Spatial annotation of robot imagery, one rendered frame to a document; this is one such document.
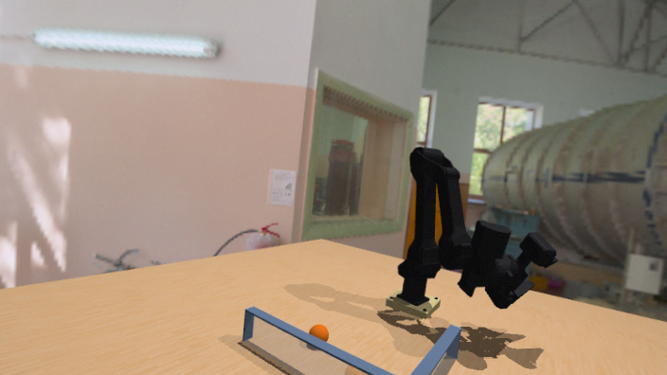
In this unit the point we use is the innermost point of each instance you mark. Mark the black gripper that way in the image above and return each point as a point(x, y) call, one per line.
point(512, 285)

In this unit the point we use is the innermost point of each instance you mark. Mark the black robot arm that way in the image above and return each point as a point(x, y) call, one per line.
point(457, 250)

